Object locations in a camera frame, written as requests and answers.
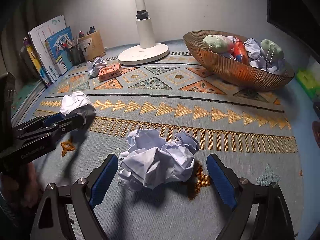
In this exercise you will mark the small white paper ball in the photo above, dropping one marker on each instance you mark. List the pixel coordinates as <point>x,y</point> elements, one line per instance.
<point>75,102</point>

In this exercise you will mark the patterned table mat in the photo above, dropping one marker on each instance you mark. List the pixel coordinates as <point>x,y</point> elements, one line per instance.
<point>175,97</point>

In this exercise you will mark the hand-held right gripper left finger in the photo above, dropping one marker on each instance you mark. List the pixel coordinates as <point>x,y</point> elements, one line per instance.
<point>105,180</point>

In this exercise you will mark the person's left hand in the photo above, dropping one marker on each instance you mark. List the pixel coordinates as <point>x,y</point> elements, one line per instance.
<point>23,187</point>

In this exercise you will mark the bunch of coloured pens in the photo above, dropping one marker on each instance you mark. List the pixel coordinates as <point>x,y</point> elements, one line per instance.
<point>68,43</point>

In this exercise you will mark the black monitor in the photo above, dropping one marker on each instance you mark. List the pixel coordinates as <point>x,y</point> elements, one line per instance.
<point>300,17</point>

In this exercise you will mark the grey curtain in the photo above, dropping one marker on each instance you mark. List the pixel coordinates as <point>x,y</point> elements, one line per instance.
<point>11,45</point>

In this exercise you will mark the wooden pen holder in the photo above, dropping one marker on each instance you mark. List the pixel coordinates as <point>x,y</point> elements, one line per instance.
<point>92,46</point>

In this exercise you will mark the small orange cardboard box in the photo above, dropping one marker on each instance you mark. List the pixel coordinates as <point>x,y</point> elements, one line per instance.
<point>110,72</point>

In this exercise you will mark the large white paper ball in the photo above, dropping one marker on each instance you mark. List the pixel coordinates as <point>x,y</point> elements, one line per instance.
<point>155,165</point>

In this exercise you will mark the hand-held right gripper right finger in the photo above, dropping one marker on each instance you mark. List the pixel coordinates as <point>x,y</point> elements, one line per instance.
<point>221,182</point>

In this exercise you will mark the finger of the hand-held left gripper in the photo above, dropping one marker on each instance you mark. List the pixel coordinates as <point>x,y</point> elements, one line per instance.
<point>62,129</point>
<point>53,118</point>

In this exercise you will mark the bunch of dark pens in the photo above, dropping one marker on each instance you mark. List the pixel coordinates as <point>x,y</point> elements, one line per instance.
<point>86,31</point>

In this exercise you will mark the blue illustrated book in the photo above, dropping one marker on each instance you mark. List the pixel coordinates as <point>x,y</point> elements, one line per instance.
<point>60,47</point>

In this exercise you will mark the black mesh pen holder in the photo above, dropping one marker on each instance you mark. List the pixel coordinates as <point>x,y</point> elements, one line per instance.
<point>76,54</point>

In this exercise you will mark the white desk lamp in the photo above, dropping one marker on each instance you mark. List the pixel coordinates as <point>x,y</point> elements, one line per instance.
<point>145,30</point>

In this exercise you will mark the green tissue pack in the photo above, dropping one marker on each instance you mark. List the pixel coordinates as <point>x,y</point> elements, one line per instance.
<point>306,80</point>

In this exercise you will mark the red snack packet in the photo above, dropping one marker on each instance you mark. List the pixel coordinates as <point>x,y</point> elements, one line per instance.
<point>239,49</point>

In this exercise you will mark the yellow and purple book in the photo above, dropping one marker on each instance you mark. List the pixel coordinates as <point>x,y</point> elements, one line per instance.
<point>35,60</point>

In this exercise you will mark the white printed book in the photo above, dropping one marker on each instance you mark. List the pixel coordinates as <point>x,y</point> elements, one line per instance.
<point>47,30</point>

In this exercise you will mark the ribbed amber glass bowl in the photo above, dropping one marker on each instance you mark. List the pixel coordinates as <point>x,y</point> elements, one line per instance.
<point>232,72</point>

